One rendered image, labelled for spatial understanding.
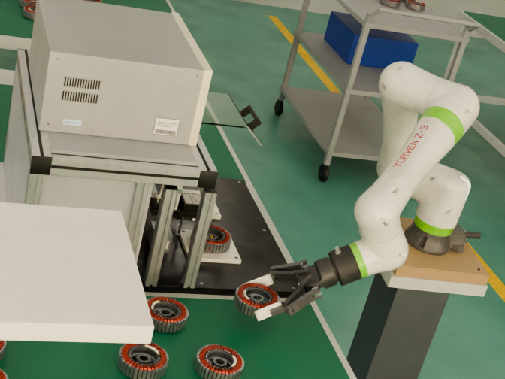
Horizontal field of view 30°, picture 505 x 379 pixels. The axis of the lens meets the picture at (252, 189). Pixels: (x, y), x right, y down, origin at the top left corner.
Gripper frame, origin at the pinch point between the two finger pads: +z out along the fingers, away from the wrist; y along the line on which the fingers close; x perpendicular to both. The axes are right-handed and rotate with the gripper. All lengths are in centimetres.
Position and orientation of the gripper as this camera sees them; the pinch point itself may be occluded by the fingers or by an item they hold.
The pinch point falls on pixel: (258, 299)
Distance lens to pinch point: 237.8
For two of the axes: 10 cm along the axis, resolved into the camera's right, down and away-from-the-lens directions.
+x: 2.9, 8.0, 5.3
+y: 2.1, 4.9, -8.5
